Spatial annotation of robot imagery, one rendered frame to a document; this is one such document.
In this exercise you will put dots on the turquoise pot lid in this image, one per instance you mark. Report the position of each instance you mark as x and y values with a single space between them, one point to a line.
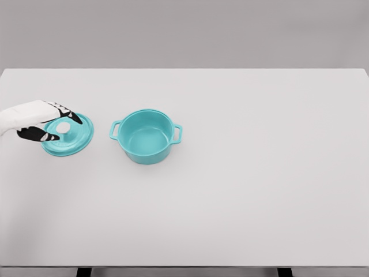
75 136

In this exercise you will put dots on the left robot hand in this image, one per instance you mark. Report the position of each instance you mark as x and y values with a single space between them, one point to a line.
30 115

